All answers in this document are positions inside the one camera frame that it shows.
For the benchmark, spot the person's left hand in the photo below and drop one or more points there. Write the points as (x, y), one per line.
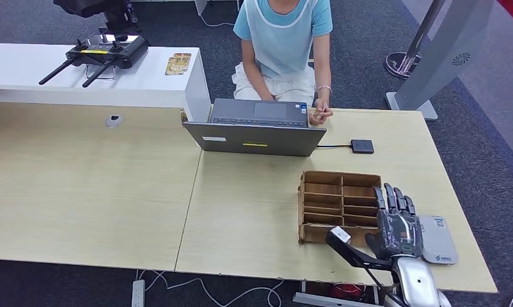
(321, 114)

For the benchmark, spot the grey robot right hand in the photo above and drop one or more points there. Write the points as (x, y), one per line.
(398, 233)

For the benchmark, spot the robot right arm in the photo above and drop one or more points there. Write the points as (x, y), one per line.
(415, 284)

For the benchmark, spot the person's right forearm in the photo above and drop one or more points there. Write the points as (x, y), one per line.
(255, 82)

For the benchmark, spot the person's left forearm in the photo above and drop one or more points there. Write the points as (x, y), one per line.
(322, 74)

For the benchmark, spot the white card reader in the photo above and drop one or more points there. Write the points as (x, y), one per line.
(441, 243)

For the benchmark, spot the person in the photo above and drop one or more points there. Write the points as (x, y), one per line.
(280, 42)

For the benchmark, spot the yellow hotel key card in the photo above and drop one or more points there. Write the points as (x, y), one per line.
(184, 55)
(177, 67)

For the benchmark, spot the black USB hub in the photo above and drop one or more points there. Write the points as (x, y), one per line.
(362, 146)

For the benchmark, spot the grey laptop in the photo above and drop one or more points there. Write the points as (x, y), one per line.
(256, 142)

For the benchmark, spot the brown divided organizer box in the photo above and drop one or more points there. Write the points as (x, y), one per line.
(324, 199)

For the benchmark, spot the silver kiosk stand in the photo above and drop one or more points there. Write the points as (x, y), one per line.
(443, 55)

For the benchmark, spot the white counter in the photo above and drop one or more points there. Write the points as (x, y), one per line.
(146, 84)

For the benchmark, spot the silver desk grommet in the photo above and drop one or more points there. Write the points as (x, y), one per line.
(113, 120)

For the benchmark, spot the black remote controller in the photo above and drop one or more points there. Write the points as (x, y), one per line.
(108, 48)

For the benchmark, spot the black bulky equipment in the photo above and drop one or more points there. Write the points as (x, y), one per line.
(91, 8)

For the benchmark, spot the white power strip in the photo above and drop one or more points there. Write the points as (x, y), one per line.
(138, 294)

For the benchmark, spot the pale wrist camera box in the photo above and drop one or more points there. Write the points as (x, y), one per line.
(340, 234)

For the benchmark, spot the chrome stanchion post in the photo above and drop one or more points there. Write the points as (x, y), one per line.
(402, 64)

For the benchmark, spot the white desk leg frame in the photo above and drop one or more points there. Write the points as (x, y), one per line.
(324, 301)

